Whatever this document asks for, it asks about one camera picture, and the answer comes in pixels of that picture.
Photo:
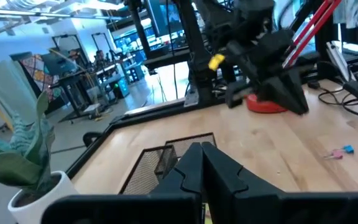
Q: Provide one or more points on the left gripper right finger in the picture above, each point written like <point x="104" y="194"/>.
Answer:
<point x="259" y="208"/>

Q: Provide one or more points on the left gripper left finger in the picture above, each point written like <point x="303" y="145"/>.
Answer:
<point x="166" y="208"/>

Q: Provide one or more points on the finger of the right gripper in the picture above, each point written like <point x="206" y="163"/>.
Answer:
<point x="287" y="93"/>

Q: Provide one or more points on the black mesh desk organizer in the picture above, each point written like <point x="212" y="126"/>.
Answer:
<point x="141" y="174"/>

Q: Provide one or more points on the blue binder clip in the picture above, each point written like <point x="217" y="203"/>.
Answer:
<point x="349" y="149"/>

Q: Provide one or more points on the red desk lamp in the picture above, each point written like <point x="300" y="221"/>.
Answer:
<point x="263" y="105"/>

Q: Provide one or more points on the pale leaf print cloth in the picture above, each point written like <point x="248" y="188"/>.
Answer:
<point x="353" y="12"/>

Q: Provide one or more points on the snake plant in white pot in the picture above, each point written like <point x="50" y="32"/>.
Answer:
<point x="26" y="155"/>

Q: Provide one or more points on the person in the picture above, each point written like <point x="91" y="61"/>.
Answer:
<point x="99" y="57"/>

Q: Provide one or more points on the colourful patterned cloth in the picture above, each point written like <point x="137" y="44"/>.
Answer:
<point x="39" y="74"/>

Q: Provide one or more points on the pale green sheet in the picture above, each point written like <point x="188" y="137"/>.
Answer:
<point x="5" y="87"/>

